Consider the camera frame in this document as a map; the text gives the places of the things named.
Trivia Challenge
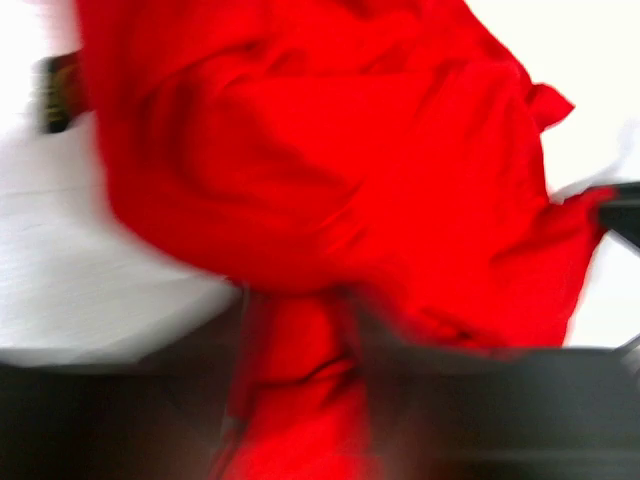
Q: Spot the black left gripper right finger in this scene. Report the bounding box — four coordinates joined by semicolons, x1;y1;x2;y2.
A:
352;300;639;479

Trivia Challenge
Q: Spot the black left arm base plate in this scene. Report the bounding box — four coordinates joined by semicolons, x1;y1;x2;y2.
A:
36;52;90;134

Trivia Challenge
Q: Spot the bright red t shirt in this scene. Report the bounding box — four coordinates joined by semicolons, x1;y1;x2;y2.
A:
76;1;612;479

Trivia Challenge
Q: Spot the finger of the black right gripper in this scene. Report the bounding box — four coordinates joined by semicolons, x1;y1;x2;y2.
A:
598;182;640;248

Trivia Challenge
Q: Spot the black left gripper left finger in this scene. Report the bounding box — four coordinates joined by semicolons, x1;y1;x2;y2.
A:
1;289;250;479

